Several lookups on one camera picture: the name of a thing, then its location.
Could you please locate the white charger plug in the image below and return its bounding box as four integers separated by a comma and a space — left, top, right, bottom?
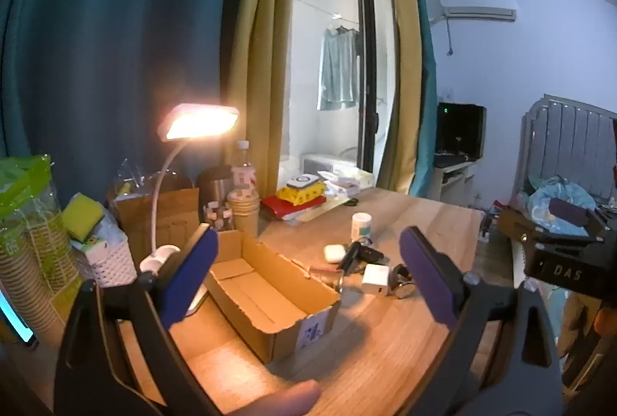
361, 264, 390, 296

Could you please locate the pale yellow tissue box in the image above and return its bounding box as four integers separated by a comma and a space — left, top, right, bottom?
337, 170, 376, 190

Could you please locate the white flat device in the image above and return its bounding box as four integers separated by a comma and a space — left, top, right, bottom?
286, 174, 321, 189

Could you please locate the patterned glass jar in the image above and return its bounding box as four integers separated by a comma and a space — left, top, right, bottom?
202, 201, 234, 234

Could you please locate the grey padded headboard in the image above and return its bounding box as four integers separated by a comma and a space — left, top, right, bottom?
513, 94, 617, 209

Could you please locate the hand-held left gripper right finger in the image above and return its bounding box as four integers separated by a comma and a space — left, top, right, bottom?
399, 226, 565, 416

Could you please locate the red book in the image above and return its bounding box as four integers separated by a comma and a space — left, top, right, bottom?
260, 194, 329, 220

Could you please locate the steel thermos with black lid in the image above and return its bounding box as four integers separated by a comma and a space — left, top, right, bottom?
197, 165, 234, 214

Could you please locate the stack of brown paper cups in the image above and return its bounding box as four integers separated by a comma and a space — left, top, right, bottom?
226, 190, 261, 237

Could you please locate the glowing screen device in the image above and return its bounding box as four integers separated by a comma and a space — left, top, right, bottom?
0, 288, 39, 352

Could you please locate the white desk lamp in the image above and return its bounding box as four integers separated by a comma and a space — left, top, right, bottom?
139, 103, 241, 315

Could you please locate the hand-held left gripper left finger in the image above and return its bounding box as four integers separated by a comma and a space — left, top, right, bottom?
53, 223, 227, 416

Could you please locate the white washing machine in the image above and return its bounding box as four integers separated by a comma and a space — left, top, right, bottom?
301, 153, 360, 178

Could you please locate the green bag of paper cups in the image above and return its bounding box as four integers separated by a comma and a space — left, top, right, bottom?
0, 155, 80, 344

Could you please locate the white woven plastic basket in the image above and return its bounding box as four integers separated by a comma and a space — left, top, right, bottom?
72, 233, 138, 289

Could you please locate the clear plastic water bottle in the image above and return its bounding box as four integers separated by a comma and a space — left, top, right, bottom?
231, 140, 258, 195

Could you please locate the yellow wet wipes pack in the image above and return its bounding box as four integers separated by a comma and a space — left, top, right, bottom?
276, 185, 325, 205

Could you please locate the white cabinet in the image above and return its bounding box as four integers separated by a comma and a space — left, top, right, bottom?
431, 156, 478, 207

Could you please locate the clear plastic bag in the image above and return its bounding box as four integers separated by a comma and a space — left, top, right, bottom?
107, 158, 194, 205

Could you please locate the teal curtain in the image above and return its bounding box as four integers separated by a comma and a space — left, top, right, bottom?
0, 0, 251, 253
405, 0, 439, 200

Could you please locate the brown cardboard lamp packaging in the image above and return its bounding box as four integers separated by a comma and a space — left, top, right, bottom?
113, 188, 201, 263

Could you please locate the yellow green sponge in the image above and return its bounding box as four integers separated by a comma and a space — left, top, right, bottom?
62, 193, 106, 241

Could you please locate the cardboard box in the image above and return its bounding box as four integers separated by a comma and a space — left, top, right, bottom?
205, 230, 342, 365

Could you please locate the black sliding door frame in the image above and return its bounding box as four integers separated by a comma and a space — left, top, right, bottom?
357, 0, 396, 185

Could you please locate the black car key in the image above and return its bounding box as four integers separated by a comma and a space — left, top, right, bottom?
337, 241, 386, 275

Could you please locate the white air conditioner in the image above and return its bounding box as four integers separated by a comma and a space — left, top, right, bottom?
427, 0, 518, 24

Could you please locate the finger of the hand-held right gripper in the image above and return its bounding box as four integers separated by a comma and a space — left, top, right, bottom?
548, 198, 613, 234
496, 206, 605, 249

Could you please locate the black monitor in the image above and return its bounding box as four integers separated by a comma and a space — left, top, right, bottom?
436, 103, 487, 161

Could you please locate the hanging pale green shirt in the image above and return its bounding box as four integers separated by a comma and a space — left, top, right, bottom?
317, 23, 361, 112

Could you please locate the yellow curtain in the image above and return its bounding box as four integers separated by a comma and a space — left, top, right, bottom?
224, 0, 300, 205
376, 0, 425, 195

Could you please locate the white pill bottle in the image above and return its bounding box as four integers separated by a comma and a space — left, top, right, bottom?
351, 212, 373, 241

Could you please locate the blue bedding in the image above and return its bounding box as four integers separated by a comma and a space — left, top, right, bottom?
525, 175, 598, 229

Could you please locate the person's left hand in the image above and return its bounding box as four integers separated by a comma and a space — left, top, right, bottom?
240, 380, 323, 416

